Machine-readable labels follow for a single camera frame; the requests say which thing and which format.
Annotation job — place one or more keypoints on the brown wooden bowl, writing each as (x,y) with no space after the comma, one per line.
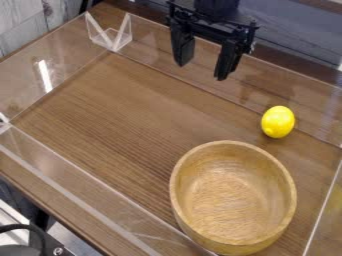
(233,197)

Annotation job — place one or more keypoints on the clear acrylic tray enclosure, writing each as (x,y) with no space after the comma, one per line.
(102,114)

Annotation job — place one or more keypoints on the black metal bracket with screw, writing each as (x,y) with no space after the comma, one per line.
(54,246)

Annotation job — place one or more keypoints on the yellow lemon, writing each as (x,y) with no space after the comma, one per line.
(278,122)

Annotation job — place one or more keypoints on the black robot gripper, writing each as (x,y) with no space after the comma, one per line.
(211,19)

